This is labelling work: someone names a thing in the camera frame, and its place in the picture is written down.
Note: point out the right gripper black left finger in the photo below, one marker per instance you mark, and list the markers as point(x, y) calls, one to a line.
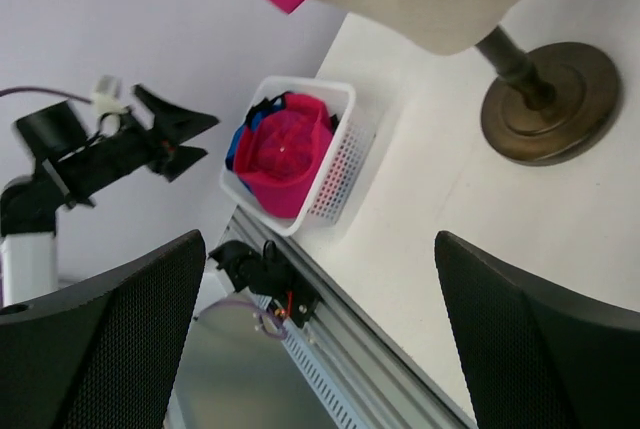
point(104, 352)

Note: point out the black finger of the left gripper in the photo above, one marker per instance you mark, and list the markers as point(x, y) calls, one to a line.
point(171, 122)

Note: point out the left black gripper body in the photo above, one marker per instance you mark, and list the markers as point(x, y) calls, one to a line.
point(70, 165)

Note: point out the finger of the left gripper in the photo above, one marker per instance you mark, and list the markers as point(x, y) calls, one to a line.
point(180, 159)

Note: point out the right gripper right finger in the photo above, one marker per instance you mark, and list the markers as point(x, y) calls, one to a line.
point(535, 354)

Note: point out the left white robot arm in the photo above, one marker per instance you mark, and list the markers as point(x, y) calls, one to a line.
point(29, 266)

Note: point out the white plastic basket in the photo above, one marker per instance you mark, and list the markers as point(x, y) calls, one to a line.
point(339, 169)

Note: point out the dark round mannequin stand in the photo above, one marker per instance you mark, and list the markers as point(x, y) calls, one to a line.
point(549, 105)

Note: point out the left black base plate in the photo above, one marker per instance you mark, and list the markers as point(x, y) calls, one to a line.
point(265, 273)

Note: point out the white slotted cable duct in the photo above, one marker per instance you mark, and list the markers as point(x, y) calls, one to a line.
point(333, 400)

